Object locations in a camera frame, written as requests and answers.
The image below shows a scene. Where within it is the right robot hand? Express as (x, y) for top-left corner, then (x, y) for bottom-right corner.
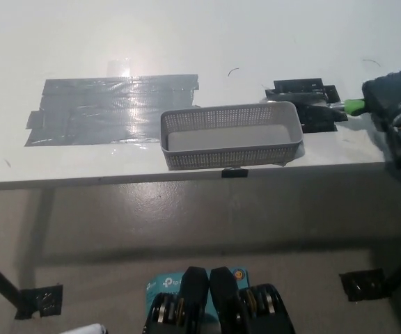
(361, 69), (401, 132)

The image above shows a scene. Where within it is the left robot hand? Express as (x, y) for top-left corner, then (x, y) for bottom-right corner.
(64, 323), (108, 334)

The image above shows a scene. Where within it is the garden trowel green black handle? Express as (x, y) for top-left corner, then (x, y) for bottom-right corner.
(292, 98), (367, 122)

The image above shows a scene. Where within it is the black tape patch on desk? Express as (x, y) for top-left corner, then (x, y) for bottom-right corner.
(265, 78), (348, 133)

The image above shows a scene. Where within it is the black robot body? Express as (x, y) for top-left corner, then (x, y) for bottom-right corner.
(143, 266), (297, 334)

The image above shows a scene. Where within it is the teal tp-link box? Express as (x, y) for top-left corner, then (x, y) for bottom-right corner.
(146, 266), (250, 323)

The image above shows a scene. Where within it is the gray perforated plastic basket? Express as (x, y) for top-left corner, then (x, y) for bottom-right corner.
(160, 101), (304, 171)

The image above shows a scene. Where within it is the small black tape strip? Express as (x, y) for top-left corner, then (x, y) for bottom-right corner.
(221, 167), (249, 179)

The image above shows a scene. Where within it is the large gray duct tape patch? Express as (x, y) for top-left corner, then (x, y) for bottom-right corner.
(23, 73), (201, 148)

